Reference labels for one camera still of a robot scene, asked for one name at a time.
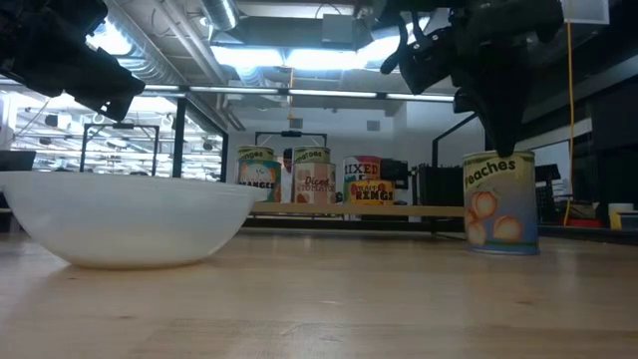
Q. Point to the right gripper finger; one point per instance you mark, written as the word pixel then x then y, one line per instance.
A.
pixel 503 129

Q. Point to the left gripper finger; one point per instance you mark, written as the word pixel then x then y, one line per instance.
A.
pixel 104 75
pixel 113 109

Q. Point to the peaches can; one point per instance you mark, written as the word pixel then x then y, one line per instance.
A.
pixel 501 214

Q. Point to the yellow pineapple rings can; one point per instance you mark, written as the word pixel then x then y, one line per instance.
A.
pixel 371 193

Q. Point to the mixed fruit can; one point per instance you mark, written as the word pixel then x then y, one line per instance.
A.
pixel 361 169

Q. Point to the teal oranges can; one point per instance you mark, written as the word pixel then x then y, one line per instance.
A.
pixel 259 182

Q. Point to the diced tomatoes can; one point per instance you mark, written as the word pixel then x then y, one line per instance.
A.
pixel 314 184

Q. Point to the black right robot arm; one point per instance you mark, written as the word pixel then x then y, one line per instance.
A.
pixel 518 20

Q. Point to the black cabinet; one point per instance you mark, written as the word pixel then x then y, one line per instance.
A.
pixel 441 187

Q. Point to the white ceiling unit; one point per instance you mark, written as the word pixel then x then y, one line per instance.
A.
pixel 585 12

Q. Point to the black box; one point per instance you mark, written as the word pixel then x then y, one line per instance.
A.
pixel 17 160

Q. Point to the white bowl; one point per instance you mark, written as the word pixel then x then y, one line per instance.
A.
pixel 124 224

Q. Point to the black monitor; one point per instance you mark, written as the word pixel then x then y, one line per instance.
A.
pixel 397 174

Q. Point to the red container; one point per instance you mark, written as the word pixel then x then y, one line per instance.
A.
pixel 583 223

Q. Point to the grey-blue container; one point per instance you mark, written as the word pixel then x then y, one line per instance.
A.
pixel 630 222

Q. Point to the grey ceiling box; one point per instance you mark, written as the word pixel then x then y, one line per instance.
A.
pixel 339 30

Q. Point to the bright ceiling light panel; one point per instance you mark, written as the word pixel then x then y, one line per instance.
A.
pixel 319 59

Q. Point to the ribbed silver ventilation duct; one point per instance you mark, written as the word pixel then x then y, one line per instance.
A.
pixel 149 55

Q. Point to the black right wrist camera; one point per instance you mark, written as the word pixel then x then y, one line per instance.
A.
pixel 426 65

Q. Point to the shiny silver ventilation duct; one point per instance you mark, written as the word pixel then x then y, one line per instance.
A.
pixel 219 12

